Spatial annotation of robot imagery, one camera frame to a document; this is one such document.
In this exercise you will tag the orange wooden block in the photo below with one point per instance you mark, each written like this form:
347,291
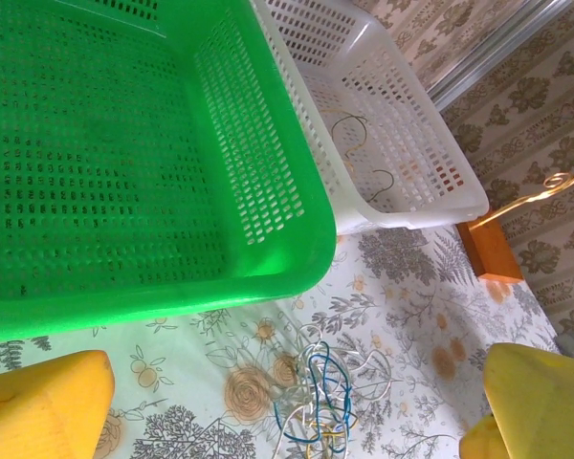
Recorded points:
495,253

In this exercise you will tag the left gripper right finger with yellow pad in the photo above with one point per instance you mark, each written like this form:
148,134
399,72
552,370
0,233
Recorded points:
545,406

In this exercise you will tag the floral patterned table mat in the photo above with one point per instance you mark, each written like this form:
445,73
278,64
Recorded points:
411,311

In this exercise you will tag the aluminium frame post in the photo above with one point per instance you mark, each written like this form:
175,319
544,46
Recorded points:
497,48

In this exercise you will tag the green plastic basket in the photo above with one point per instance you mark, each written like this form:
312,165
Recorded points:
100,167

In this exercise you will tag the white plastic basket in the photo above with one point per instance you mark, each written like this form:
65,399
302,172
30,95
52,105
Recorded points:
397,143

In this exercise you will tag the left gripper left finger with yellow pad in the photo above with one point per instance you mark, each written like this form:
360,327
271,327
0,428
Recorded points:
38,416

